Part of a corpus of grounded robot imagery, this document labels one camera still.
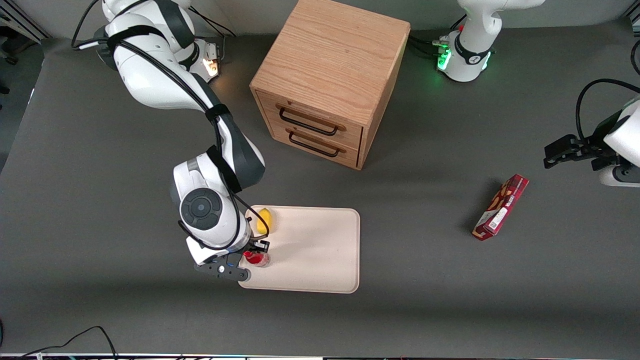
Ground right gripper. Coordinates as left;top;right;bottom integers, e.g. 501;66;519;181
186;231;271;267

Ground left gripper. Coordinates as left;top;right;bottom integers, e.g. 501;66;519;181
543;112;640;188

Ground red coke bottle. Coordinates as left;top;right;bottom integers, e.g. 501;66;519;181
243;251;271;269

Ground beige plastic tray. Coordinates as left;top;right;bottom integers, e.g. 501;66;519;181
237;205;361;294

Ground red snack box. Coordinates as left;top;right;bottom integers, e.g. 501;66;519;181
472;174;530;242

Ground wooden drawer cabinet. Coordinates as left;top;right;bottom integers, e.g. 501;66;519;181
249;0;412;171

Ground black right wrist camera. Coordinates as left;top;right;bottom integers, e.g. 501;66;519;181
193;260;252;282

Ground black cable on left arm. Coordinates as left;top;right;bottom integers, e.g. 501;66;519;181
575;78;640;142

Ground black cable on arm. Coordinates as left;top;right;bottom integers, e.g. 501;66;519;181
575;78;640;142
71;0;271;252

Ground wooden drawer with black handle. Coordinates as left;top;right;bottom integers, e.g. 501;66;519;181
270;122;362;169
260;93;364;150

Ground black cables at left arm base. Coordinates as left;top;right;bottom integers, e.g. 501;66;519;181
406;16;468;57

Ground black cables at arm base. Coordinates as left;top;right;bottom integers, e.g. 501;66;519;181
190;7;239;63
406;16;468;57

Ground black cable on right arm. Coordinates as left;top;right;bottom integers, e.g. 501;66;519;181
71;0;271;252

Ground black cable at table edge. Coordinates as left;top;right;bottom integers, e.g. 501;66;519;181
15;326;119;360

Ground black cables at right arm base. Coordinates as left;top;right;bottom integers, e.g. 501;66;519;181
190;7;239;63

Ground aluminium frame rail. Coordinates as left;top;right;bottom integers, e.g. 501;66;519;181
0;0;52;46

